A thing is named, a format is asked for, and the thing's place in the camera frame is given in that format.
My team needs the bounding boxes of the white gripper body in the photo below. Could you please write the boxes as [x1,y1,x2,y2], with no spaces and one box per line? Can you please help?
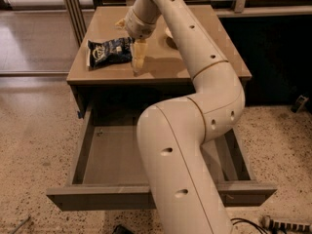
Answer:
[125,7,157,39]

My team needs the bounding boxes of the blue chip bag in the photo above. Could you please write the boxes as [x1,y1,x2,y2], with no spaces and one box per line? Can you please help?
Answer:
[87,37,134,69]

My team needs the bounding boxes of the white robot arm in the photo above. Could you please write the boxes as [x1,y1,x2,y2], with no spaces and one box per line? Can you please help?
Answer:
[125,0,245,234]

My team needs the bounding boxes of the grey cabinet with glossy top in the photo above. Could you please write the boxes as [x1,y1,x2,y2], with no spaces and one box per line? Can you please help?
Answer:
[66,5,253,119]

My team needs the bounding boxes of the open grey top drawer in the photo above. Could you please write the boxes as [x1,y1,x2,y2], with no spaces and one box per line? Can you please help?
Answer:
[47,102,277,211]

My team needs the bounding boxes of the white bowl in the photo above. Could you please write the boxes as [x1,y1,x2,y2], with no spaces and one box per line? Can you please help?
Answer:
[165,27,173,39]

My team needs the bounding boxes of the small black floor object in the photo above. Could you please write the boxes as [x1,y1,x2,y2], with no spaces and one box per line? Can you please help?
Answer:
[112,225,134,234]

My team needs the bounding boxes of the metal rod on floor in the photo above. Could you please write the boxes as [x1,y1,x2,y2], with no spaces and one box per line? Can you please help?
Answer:
[8,215,31,234]

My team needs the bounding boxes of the white power strip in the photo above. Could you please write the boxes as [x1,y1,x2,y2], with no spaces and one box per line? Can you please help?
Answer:
[261,215,312,234]

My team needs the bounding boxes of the black cable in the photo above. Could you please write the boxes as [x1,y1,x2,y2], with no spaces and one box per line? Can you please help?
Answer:
[229,217,271,234]

